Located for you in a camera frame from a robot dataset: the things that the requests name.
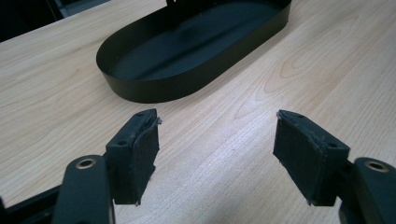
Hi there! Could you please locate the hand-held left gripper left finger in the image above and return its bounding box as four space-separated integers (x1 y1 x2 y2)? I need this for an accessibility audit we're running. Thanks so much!
105 107 163 206

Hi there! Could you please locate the black oval metal tray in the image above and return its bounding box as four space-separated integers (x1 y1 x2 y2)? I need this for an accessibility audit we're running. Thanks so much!
95 0 292 105

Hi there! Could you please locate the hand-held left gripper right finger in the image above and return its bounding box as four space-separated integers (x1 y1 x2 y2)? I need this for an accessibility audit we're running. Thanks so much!
273 108 351 207

